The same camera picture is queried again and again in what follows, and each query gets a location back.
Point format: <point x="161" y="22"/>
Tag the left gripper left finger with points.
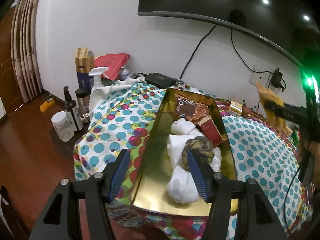
<point x="114" y="175"/>

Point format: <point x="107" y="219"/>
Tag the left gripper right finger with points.
<point x="202" y="175"/>

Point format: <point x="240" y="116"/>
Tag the camouflage sock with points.
<point x="202" y="147"/>

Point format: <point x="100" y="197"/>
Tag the yellow snack packet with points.
<point x="269" y="100"/>

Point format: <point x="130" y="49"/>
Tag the brown braided doll figurine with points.
<point x="247" y="111"/>

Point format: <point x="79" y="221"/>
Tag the white sock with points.
<point x="184" y="127"/>
<point x="181" y="187"/>

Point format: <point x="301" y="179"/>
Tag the orange patterned snack packet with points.
<point x="286" y="130"/>

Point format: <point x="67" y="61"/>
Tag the gold metal tray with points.
<point x="164" y="183"/>

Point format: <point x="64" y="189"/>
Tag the white folded towel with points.
<point x="175" y="145"/>

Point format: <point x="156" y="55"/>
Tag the dark red small box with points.
<point x="210" y="131"/>

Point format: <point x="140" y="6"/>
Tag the black plug adapter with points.
<point x="276" y="79"/>

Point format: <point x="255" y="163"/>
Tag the polka dot bed cloth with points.
<point x="124" y="119"/>

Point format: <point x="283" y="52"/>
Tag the brown snack packet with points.
<point x="192" y="111"/>

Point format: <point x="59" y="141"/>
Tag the clear plastic jar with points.
<point x="62" y="126"/>

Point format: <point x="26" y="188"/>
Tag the black pump bottle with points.
<point x="72" y="111"/>

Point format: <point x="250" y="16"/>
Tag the yellow cigarette box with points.
<point x="235" y="109"/>

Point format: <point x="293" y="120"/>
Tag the white spray bottle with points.
<point x="96" y="74"/>

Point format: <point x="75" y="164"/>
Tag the dark lidded tumbler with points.
<point x="83" y="96"/>

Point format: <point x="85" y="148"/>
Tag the yellow floor object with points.
<point x="44" y="107"/>

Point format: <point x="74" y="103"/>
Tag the black set-top box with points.
<point x="159" y="80"/>

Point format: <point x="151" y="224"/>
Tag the red paper bag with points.
<point x="114" y="63"/>

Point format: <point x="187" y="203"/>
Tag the yellow blue tall box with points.
<point x="84" y="62"/>

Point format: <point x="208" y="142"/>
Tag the white wall socket plate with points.
<point x="263" y="77"/>

